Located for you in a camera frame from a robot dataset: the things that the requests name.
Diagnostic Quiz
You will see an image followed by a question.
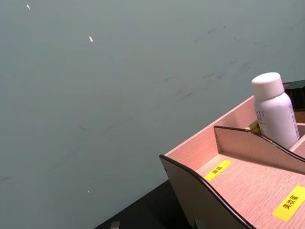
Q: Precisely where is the pale wooden desk organizer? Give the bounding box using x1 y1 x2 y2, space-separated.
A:
159 94 305 229

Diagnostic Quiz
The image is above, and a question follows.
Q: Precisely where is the white plastic bottle with cap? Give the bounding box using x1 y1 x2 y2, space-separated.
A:
251 72 300 149

